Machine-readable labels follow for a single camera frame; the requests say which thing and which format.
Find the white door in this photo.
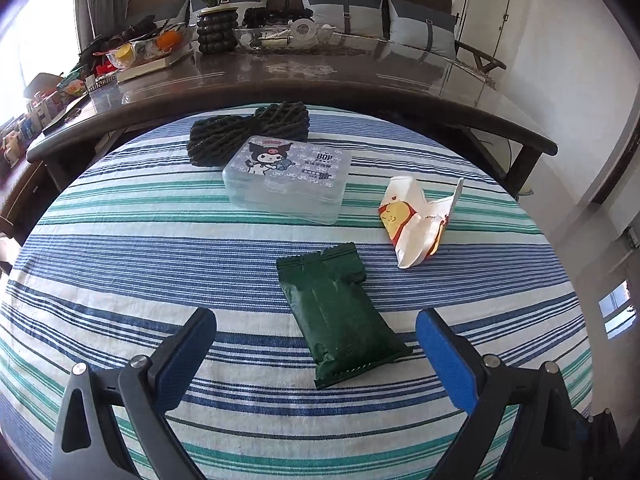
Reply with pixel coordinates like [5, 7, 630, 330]
[470, 0, 531, 61]

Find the dark green snack packet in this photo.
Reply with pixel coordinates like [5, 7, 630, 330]
[276, 242, 415, 390]

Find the white yellow paper wrapper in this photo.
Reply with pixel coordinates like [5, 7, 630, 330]
[377, 176, 466, 270]

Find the glass tray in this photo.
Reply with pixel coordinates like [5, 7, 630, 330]
[232, 22, 346, 53]

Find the black plastic bag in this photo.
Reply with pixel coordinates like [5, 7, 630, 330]
[80, 15, 158, 61]

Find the clear plastic cartoon box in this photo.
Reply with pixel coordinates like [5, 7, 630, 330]
[221, 135, 352, 226]

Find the pile of black foam nets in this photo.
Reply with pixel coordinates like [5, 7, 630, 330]
[242, 5, 316, 28]

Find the glass fruit bowl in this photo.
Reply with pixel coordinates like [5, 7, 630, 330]
[107, 30, 193, 68]

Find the white tape roll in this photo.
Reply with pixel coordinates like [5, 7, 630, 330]
[290, 17, 317, 43]

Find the long dark wooden table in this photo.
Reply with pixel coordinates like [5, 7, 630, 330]
[26, 35, 558, 191]

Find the black ribbed vase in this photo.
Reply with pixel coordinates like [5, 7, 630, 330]
[196, 5, 238, 55]

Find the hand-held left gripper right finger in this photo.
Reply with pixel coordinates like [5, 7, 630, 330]
[415, 307, 608, 480]

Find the dark green rope bundle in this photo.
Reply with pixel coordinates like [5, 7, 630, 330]
[186, 101, 312, 168]

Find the thick book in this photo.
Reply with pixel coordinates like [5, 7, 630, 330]
[116, 52, 193, 83]

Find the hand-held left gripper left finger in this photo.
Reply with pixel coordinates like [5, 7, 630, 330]
[50, 306, 218, 480]

